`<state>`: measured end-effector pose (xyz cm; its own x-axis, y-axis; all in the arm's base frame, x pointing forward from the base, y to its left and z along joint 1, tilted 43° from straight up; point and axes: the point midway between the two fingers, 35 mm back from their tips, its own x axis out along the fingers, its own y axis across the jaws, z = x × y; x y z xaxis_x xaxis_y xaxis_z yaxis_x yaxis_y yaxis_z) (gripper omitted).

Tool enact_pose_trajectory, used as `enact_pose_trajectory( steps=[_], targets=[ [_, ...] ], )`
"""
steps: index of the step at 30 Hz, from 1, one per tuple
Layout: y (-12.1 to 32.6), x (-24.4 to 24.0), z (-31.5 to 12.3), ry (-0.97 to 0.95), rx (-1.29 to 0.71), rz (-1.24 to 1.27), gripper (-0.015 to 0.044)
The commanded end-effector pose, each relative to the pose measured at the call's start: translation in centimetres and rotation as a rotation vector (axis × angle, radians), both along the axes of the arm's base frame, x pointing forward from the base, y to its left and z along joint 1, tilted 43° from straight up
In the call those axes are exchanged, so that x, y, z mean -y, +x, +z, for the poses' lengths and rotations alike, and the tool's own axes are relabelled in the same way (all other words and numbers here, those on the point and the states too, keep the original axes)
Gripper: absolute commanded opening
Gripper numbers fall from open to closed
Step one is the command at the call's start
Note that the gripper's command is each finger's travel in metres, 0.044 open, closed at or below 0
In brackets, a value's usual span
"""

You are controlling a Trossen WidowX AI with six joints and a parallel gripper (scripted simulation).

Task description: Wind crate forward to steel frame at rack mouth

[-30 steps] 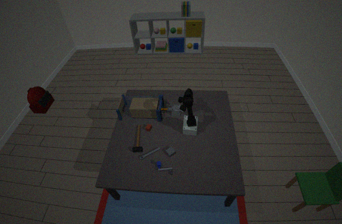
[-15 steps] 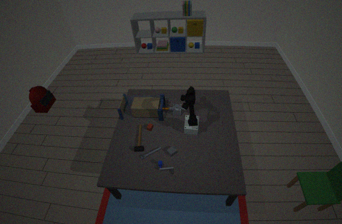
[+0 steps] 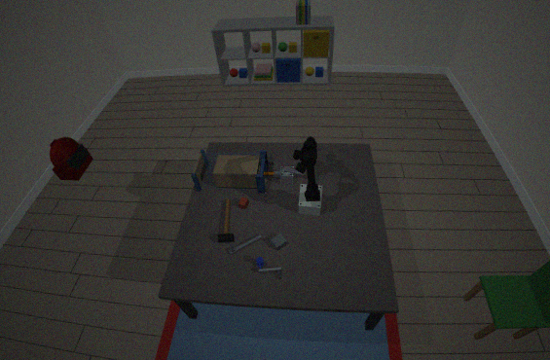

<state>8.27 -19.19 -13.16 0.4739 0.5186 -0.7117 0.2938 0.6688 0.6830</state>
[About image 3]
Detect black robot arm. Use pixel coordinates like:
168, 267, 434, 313
293, 136, 320, 201

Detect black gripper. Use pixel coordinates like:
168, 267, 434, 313
295, 160, 306, 174

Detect hammer with yellow handle and black head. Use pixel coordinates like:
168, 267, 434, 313
218, 199, 234, 242

